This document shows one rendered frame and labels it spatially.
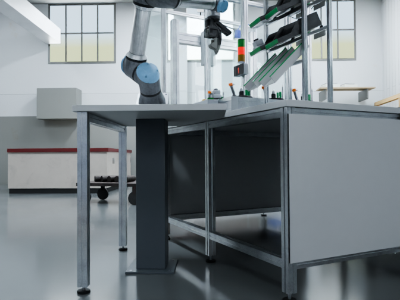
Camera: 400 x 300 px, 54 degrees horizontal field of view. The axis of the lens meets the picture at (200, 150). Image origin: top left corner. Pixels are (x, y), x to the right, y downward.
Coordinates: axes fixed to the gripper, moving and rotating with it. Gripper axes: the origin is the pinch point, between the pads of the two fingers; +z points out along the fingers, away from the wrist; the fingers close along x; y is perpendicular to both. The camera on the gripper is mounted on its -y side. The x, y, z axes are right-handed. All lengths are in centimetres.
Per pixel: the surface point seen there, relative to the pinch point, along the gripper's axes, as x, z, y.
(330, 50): 48, 6, -40
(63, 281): -7, 123, 85
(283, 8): 43.5, -13.6, -14.2
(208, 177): -4, 73, 5
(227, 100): 7.9, 29.1, -2.0
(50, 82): -774, -116, 19
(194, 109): 42, 40, 35
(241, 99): 11.6, 28.8, -9.3
